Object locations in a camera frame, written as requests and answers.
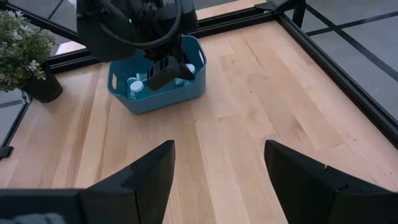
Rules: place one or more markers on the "black frame bracket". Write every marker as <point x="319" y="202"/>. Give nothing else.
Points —
<point x="4" y="152"/>
<point x="273" y="4"/>

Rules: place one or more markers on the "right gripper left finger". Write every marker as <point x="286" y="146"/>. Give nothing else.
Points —
<point x="93" y="205"/>

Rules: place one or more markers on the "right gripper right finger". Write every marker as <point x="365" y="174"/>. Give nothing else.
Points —
<point x="326" y="199"/>

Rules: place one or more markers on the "green potted plant black pot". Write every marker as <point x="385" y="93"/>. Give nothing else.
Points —
<point x="21" y="49"/>

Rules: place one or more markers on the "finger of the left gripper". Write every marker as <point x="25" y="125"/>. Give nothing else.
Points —
<point x="182" y="70"/>

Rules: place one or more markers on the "black aluminium table frame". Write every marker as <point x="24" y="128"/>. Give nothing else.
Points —
<point x="343" y="80"/>

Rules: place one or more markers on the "teal plastic bin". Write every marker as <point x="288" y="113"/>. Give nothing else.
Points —
<point x="161" y="99"/>

